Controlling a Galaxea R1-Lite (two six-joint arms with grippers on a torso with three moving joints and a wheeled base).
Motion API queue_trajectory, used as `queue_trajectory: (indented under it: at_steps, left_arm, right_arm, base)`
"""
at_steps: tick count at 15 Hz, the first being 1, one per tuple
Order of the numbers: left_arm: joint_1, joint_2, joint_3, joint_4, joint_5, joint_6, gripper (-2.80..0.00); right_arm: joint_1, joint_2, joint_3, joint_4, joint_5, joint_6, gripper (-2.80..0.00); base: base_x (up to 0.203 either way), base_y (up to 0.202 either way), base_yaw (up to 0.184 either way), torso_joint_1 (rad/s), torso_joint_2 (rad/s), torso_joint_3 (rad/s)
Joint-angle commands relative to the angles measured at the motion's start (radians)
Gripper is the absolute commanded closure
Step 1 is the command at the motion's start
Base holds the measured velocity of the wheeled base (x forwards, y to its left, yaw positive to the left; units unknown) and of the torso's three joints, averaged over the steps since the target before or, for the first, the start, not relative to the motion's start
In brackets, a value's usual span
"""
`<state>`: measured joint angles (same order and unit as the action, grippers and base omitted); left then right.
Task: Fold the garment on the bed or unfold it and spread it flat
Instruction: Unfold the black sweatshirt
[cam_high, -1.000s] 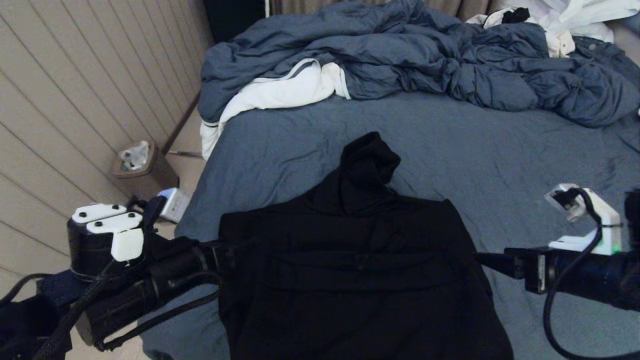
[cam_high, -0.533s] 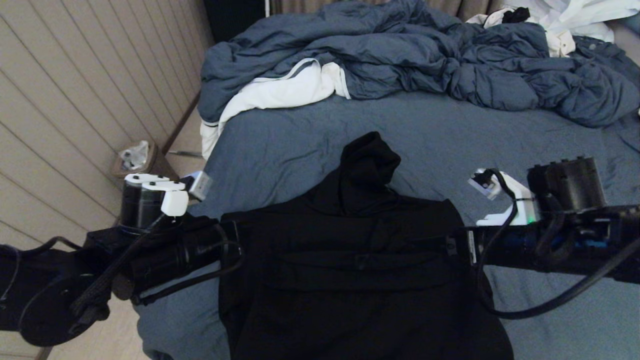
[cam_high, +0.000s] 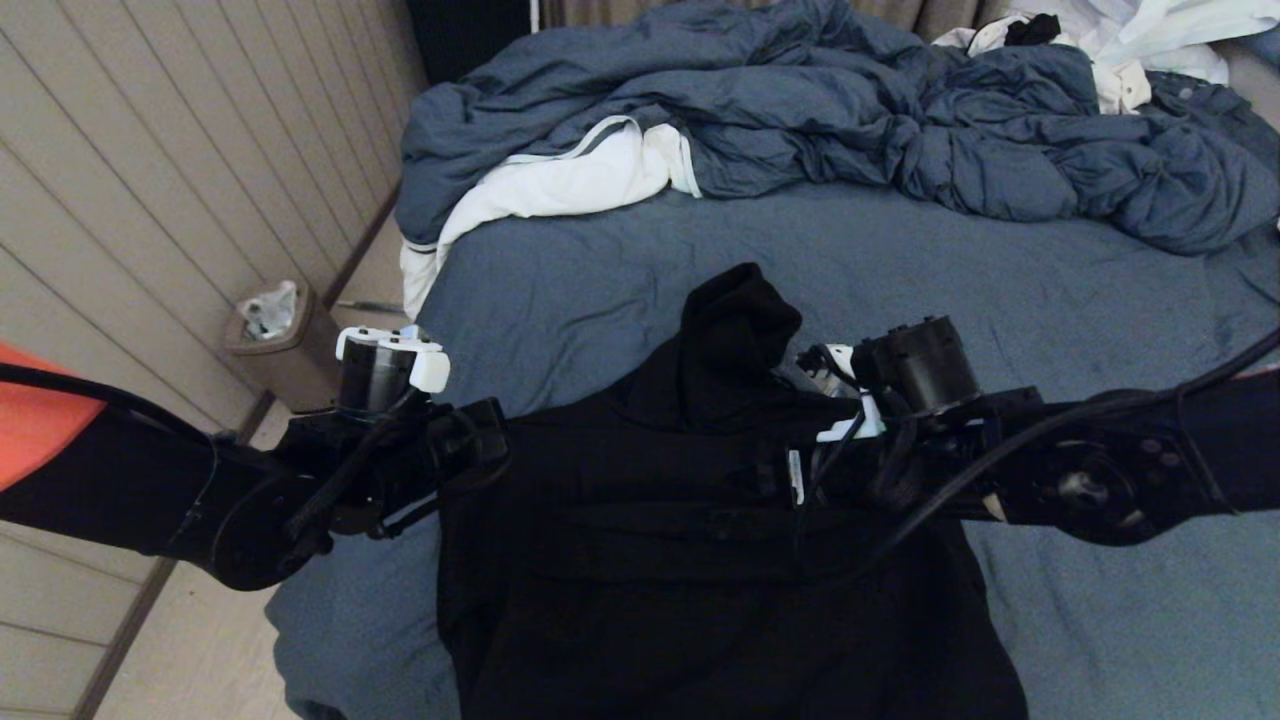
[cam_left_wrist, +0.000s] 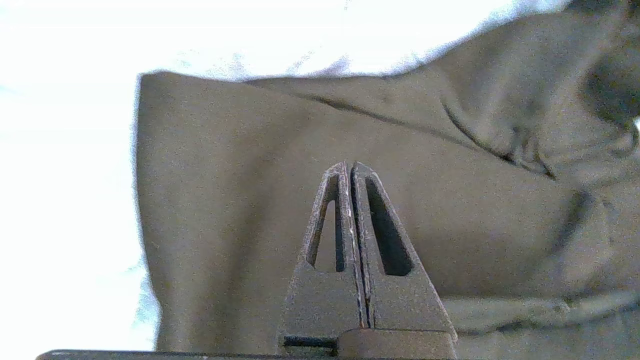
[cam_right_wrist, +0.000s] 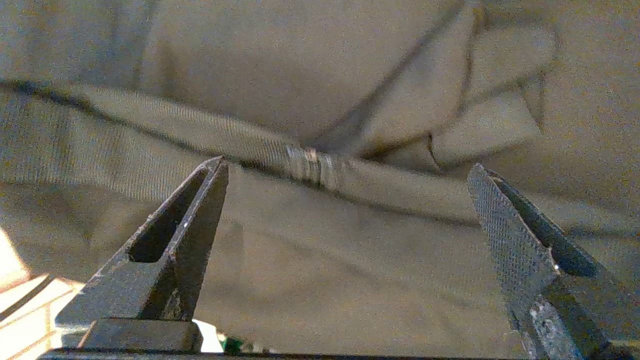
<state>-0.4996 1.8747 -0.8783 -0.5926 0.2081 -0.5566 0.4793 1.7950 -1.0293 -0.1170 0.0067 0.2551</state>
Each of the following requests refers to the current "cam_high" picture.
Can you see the white clothes pile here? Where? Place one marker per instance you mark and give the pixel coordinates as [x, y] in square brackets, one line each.
[1150, 20]

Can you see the rumpled blue duvet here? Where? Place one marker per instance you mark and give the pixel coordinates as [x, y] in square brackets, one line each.
[800, 100]

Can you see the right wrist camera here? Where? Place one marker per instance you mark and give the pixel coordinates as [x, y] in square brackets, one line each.
[900, 375]

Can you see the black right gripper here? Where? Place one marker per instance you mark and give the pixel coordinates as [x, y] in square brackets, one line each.
[900, 465]

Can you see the black zip hoodie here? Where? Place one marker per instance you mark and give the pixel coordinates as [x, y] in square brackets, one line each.
[700, 580]

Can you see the cream garment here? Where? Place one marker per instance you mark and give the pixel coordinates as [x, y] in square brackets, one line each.
[1125, 90]

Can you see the black furniture piece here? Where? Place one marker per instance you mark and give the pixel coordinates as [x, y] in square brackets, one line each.
[470, 30]

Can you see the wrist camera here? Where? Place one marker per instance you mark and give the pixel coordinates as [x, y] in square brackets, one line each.
[385, 370]
[900, 375]

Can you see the grey metal rod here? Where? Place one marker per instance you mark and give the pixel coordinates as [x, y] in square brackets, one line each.
[370, 304]

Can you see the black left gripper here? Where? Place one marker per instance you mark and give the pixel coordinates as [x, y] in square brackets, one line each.
[400, 465]

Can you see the white plastic bin liner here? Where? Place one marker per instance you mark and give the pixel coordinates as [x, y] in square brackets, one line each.
[268, 312]

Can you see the blue denim garment with buttons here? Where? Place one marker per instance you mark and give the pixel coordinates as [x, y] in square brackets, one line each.
[1210, 100]

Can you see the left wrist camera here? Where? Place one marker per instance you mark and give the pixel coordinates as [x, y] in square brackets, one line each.
[385, 370]

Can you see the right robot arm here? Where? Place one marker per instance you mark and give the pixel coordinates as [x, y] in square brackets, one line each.
[1150, 470]

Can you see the small black garment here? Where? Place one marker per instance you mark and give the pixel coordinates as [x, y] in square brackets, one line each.
[1032, 30]

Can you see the brown trash bin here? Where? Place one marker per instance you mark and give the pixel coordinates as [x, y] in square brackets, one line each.
[300, 360]

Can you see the beige curtain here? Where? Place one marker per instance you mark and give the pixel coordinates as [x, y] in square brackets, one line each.
[930, 15]

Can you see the blue bed sheet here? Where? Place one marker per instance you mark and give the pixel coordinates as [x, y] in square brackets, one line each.
[1000, 300]

